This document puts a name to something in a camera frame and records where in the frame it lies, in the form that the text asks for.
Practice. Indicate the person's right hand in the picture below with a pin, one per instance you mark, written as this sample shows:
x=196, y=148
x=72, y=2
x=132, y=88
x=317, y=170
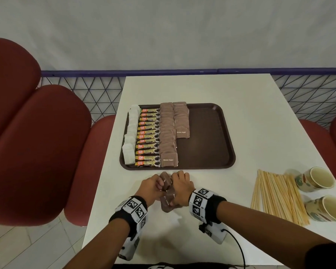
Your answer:
x=183, y=187

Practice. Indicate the person's left hand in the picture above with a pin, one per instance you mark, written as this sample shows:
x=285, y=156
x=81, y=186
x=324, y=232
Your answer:
x=149, y=189

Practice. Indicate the pile of brown sugar packets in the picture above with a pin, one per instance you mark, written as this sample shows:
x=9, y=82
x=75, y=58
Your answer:
x=169, y=198

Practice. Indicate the row of white tea bags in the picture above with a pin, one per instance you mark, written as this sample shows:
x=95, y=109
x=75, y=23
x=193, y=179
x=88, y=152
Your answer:
x=127, y=154

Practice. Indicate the row of brown sugar packets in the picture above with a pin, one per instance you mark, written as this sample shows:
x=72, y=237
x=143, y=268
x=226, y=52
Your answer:
x=168, y=142
x=181, y=123

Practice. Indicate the row of gold coffee sachets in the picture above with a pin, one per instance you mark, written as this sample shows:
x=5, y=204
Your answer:
x=147, y=137

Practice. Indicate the brown plastic tray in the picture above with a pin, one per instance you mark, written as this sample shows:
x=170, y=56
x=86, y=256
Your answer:
x=207, y=137

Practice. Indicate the white tea bag green tag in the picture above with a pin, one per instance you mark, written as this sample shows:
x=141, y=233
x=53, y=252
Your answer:
x=134, y=108

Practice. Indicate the bundle of wooden stirrers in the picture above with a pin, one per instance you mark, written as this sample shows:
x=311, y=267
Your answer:
x=280, y=196

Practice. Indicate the patterned paper cup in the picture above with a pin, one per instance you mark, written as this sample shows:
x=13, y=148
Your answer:
x=316, y=179
x=327, y=210

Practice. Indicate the person's right forearm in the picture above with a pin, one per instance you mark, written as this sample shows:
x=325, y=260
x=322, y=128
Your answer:
x=268, y=235

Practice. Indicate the person's left forearm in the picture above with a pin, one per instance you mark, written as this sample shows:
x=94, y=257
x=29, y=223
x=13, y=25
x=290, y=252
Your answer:
x=100, y=246

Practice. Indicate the person's black clothing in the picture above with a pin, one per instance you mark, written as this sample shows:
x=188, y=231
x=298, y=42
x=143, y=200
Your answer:
x=184, y=266

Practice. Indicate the person's black sleeve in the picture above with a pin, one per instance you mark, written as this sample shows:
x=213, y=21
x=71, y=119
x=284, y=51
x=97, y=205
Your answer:
x=327, y=257

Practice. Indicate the right marker wristband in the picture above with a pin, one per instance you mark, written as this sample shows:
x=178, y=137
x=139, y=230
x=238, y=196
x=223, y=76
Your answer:
x=204, y=205

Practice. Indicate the red padded chair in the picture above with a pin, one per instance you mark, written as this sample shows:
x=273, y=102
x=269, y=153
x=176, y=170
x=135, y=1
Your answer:
x=324, y=145
x=30, y=137

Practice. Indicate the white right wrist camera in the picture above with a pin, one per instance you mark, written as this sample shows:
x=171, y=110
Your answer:
x=217, y=233

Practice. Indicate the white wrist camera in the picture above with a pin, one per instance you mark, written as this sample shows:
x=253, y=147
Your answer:
x=130, y=247
x=217, y=233

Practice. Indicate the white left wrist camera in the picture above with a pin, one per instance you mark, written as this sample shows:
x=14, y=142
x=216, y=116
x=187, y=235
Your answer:
x=130, y=247

